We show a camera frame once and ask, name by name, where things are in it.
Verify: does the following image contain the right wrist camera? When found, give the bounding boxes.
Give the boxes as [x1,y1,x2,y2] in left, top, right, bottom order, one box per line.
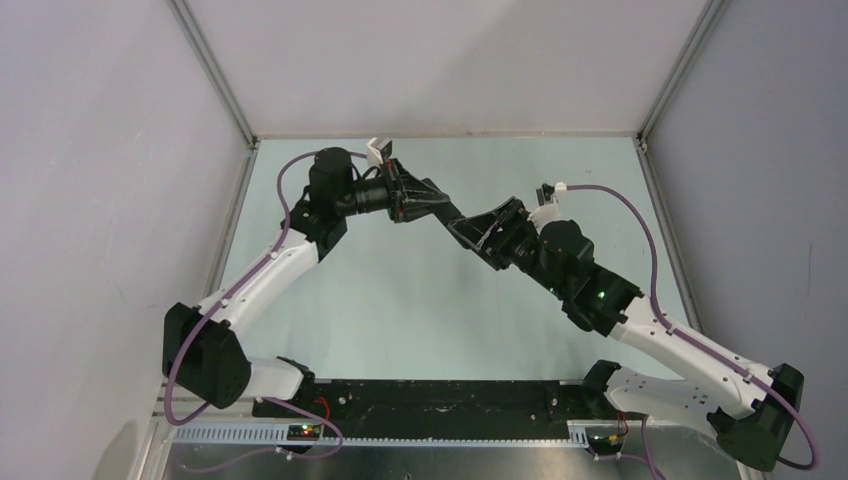
[531,182,568,231]

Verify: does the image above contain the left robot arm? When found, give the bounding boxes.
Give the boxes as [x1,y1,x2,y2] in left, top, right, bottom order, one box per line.
[162,139,450,417]

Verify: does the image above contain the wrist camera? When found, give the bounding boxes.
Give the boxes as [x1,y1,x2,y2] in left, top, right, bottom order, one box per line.
[531,182,568,231]
[366,137,392,166]

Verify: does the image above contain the aluminium frame rail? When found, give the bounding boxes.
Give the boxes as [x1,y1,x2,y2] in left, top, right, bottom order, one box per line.
[165,0,258,150]

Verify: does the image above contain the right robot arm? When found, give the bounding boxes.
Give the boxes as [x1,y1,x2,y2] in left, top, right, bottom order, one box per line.
[440,197,804,472]

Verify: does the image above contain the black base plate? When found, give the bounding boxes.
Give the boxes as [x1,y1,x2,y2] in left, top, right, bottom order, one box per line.
[291,379,642,440]

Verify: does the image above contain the white cable duct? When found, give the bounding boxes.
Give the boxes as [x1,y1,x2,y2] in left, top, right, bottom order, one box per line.
[172,422,588,448]

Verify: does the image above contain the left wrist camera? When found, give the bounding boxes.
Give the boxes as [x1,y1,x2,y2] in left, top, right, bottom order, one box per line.
[366,137,392,166]

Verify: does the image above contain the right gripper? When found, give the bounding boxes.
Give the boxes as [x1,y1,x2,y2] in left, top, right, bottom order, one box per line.
[448,196,567,298]

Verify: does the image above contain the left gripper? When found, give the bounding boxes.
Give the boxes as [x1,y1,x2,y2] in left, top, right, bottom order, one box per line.
[336,159,449,224]

